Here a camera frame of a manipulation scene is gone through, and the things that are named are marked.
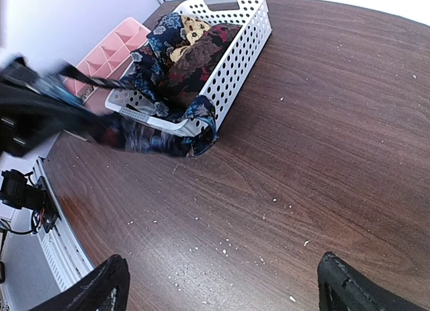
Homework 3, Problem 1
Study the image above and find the yellow floral tie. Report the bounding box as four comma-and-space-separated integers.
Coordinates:
170, 15, 211, 62

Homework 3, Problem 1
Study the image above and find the dark brown red floral tie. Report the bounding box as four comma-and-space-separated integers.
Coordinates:
158, 24, 241, 105

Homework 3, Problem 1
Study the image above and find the pink divided organizer tray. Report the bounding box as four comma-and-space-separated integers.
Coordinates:
64, 17, 151, 112

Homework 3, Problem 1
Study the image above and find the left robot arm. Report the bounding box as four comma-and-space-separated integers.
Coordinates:
1, 56, 100, 157

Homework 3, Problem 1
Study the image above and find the navy floral patterned tie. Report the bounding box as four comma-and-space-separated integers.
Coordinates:
80, 11, 219, 159

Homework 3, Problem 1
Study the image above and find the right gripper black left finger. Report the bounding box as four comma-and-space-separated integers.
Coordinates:
31, 255, 130, 311

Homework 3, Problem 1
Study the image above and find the white perforated plastic basket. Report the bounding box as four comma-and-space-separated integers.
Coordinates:
105, 0, 272, 136

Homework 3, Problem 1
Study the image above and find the aluminium front rail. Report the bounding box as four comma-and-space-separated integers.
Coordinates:
33, 157, 94, 292

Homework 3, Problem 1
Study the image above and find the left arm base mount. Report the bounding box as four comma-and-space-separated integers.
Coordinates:
1, 169, 60, 235

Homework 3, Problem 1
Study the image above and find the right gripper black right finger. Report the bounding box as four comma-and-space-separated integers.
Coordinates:
317, 252, 425, 311

